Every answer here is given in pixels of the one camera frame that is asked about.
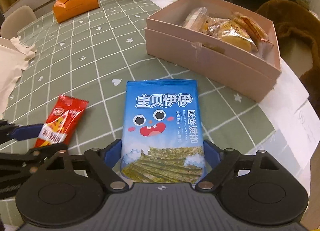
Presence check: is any white cloth bag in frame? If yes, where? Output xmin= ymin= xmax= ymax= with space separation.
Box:
xmin=0 ymin=37 xmax=37 ymax=119

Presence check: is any wrapped round bread bun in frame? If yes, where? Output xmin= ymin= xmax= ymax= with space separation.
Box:
xmin=207 ymin=17 xmax=258 ymax=53

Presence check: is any brown fuzzy chair cover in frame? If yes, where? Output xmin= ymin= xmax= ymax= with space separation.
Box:
xmin=256 ymin=0 xmax=319 ymax=114

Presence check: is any green grid tablecloth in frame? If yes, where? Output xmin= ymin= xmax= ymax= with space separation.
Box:
xmin=3 ymin=0 xmax=275 ymax=154

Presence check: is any red snack bar packet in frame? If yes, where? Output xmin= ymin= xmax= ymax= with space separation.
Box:
xmin=34 ymin=95 xmax=89 ymax=148

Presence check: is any wrapped roll snack in box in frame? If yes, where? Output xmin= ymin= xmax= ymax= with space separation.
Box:
xmin=181 ymin=7 xmax=208 ymax=32

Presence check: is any beige dining chair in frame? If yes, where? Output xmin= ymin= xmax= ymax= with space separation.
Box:
xmin=1 ymin=6 xmax=37 ymax=39

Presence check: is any blue seaweed snack packet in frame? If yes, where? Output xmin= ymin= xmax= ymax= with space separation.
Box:
xmin=120 ymin=79 xmax=206 ymax=184

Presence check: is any pink cardboard box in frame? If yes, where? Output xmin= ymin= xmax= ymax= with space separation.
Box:
xmin=145 ymin=0 xmax=281 ymax=102

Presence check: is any brown wafer snack packet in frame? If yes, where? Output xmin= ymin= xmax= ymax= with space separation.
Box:
xmin=232 ymin=12 xmax=273 ymax=47

